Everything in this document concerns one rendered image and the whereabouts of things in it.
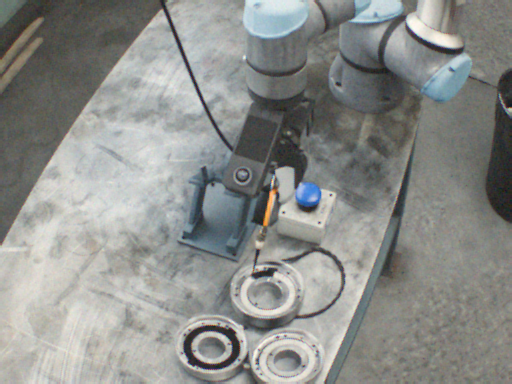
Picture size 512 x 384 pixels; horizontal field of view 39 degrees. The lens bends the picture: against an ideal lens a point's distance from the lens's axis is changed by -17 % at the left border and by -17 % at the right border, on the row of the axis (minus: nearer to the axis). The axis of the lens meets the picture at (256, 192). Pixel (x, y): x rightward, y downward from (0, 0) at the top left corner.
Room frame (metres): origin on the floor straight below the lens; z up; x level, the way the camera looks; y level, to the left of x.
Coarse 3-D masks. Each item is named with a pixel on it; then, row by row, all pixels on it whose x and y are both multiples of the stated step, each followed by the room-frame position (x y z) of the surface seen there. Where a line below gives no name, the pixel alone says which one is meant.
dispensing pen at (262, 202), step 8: (272, 168) 0.77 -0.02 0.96; (272, 176) 0.76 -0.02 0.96; (272, 184) 0.75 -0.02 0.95; (264, 192) 0.74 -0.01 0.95; (264, 200) 0.73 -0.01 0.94; (256, 208) 0.73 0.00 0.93; (264, 208) 0.72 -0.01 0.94; (256, 216) 0.72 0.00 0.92; (264, 216) 0.72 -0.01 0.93; (264, 232) 0.71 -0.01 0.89; (256, 240) 0.71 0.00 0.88; (256, 248) 0.70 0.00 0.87; (256, 256) 0.70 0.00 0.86
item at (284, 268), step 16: (240, 272) 0.68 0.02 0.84; (288, 272) 0.69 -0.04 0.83; (256, 288) 0.67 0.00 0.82; (272, 288) 0.67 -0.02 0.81; (304, 288) 0.65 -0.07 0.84; (240, 304) 0.63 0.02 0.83; (256, 304) 0.64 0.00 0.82; (272, 304) 0.63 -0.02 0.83; (256, 320) 0.60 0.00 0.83; (272, 320) 0.60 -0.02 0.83; (288, 320) 0.61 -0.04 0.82
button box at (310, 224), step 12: (324, 192) 0.82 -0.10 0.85; (288, 204) 0.80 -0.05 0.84; (300, 204) 0.80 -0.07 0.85; (324, 204) 0.80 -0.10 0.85; (288, 216) 0.78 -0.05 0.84; (300, 216) 0.78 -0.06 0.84; (312, 216) 0.78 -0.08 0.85; (324, 216) 0.78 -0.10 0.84; (288, 228) 0.78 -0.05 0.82; (300, 228) 0.77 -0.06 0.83; (312, 228) 0.76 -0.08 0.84; (324, 228) 0.77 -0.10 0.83; (312, 240) 0.76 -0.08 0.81
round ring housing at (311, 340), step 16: (272, 336) 0.58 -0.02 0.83; (288, 336) 0.58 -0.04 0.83; (304, 336) 0.57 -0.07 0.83; (256, 352) 0.55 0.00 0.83; (272, 352) 0.55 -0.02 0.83; (288, 352) 0.55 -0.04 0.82; (304, 352) 0.55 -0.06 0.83; (320, 352) 0.54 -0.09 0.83; (256, 368) 0.52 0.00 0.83; (272, 368) 0.52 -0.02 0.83; (304, 368) 0.52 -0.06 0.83; (320, 368) 0.51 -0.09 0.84
